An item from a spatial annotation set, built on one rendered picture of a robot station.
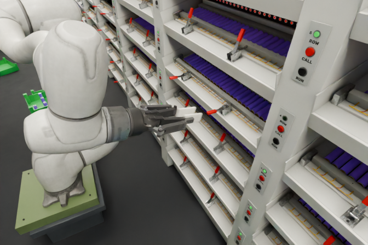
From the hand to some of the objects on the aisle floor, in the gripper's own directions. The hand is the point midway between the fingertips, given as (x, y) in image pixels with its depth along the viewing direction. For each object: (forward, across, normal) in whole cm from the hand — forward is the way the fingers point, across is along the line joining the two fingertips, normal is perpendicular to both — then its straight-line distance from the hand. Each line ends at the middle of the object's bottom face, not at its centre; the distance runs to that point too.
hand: (189, 115), depth 69 cm
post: (+42, -118, -72) cm, 144 cm away
